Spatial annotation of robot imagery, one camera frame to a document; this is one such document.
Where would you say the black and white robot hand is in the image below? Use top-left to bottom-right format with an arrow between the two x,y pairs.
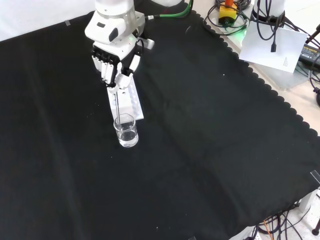
90,33 -> 145,95

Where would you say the clear glass rod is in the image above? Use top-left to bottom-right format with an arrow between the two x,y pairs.
114,91 -> 123,128

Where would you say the white test tube rack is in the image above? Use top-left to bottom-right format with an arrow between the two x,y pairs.
107,79 -> 146,121

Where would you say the small clear glass beaker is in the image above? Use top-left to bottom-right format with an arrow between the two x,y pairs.
113,113 -> 140,149

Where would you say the black bench cloth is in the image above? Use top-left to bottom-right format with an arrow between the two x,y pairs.
0,0 -> 320,240

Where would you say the yellow stop button box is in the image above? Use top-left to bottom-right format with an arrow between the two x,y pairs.
218,0 -> 239,26

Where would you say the white paper board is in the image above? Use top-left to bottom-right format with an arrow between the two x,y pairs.
239,24 -> 309,74

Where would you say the black power adapter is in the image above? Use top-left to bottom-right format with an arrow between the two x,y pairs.
298,42 -> 320,68

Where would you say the black tripod head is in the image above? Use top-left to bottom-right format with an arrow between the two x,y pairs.
313,86 -> 320,109

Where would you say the green cable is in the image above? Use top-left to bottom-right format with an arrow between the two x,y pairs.
146,0 -> 195,20

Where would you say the black cable with plug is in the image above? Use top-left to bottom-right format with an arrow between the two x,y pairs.
254,0 -> 287,53

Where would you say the white post with black ring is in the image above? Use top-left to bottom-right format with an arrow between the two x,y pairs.
250,0 -> 287,23

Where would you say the black floor cable bundle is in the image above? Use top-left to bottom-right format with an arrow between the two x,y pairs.
249,203 -> 320,240

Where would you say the white metal bench bracket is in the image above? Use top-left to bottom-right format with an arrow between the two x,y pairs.
298,186 -> 320,214

